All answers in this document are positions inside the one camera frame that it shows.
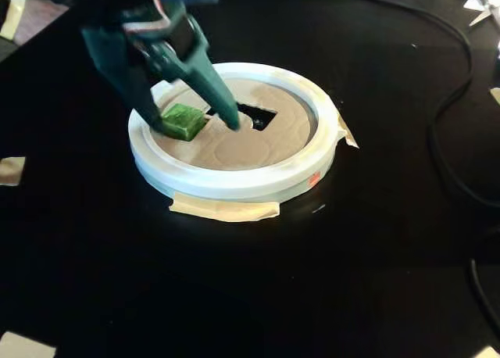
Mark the green square block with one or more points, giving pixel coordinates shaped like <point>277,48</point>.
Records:
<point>181,120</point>

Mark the dark robot arm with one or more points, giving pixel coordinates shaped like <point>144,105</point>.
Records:
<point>117,0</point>

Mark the brown cardboard disc with holes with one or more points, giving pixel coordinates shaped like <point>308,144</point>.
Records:
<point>242,151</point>

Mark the white paper scrap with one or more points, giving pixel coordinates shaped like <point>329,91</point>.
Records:
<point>473,3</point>

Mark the silver scissors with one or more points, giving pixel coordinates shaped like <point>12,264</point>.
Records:
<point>482,16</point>

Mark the black felt mat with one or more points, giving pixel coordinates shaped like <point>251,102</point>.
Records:
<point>117,256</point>

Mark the white plate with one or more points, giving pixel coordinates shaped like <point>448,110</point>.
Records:
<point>234,184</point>

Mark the beige masking tape piece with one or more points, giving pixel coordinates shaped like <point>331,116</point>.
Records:
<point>496,96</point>
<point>490,353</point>
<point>11,16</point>
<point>226,209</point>
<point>11,171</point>
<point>23,346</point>
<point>347,133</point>

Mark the teal gripper black servo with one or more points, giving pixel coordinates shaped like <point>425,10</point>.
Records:
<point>197,62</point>

